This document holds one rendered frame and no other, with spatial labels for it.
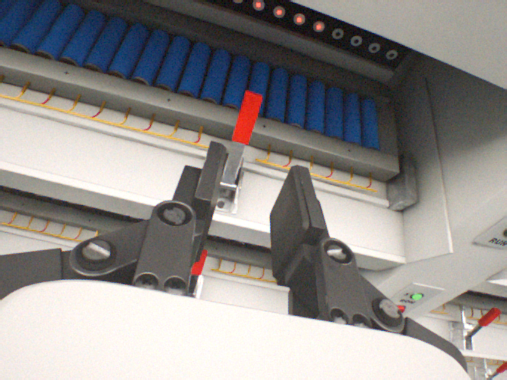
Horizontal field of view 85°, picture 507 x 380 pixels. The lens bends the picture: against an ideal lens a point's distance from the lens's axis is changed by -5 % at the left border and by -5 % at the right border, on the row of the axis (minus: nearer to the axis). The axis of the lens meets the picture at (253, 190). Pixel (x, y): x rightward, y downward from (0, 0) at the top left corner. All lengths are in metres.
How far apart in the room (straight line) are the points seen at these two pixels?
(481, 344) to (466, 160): 0.42
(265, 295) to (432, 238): 0.24
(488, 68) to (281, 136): 0.15
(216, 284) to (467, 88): 0.35
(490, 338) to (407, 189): 0.42
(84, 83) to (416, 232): 0.31
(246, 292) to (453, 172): 0.29
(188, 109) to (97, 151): 0.08
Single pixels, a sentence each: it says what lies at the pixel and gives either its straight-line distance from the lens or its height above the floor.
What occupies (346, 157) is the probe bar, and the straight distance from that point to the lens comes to 0.28.
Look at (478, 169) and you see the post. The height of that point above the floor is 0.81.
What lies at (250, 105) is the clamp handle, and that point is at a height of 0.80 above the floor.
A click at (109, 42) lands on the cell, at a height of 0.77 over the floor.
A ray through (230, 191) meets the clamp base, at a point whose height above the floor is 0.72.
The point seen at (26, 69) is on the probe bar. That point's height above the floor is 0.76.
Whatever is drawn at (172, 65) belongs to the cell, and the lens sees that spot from 0.29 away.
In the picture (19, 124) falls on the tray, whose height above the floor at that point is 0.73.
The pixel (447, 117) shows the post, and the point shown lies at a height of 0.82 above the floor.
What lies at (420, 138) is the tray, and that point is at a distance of 0.33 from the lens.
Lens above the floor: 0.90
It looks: 43 degrees down
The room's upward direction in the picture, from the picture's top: 24 degrees clockwise
